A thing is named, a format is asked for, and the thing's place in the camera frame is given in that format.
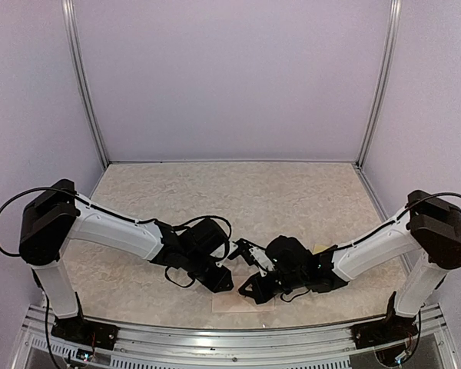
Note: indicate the aluminium left corner post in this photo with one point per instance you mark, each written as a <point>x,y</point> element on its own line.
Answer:
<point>74,45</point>

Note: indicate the aluminium front table rail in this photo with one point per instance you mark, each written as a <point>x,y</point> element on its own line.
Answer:
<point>149,346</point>

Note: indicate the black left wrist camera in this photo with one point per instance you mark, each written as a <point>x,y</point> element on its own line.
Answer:
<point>236,246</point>

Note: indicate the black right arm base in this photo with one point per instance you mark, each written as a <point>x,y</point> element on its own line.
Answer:
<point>386,330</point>

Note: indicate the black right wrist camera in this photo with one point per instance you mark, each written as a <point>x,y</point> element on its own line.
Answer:
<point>255,255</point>

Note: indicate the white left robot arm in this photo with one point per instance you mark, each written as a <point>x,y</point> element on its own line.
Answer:
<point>60,217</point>

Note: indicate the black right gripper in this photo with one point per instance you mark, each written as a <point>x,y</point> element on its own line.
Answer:
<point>259,292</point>

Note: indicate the round sticker sheet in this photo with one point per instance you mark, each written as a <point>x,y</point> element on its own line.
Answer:
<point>320,248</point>

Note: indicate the aluminium right corner post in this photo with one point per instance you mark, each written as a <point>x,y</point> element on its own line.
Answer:
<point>381,83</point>

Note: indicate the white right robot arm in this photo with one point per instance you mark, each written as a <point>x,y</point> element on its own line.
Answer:
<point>428,223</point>

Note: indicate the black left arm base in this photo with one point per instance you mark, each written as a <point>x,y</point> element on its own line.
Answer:
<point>80,330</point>

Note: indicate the aluminium corner post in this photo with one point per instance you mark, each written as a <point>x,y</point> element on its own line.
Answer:
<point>74,45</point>
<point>381,83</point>

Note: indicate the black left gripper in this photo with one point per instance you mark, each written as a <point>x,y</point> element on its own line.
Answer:
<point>220,284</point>

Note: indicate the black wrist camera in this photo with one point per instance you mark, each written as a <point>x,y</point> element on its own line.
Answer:
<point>236,246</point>
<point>255,255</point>

